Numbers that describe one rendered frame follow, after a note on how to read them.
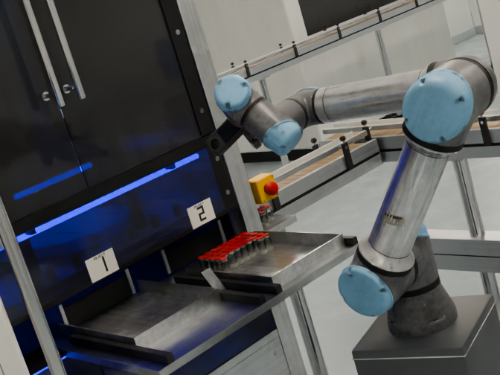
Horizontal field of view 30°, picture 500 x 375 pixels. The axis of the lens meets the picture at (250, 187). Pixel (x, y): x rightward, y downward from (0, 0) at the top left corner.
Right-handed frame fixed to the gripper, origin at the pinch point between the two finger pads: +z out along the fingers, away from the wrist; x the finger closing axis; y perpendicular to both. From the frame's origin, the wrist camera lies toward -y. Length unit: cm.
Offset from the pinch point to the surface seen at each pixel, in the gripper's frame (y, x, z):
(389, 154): 37, -3, 102
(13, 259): -45, -11, -64
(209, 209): -19.9, 2.7, 34.9
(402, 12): 168, 158, 487
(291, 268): -11.5, -28.3, 11.1
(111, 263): -46.4, 1.4, 13.3
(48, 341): -50, -24, -56
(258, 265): -18.2, -19.8, 26.1
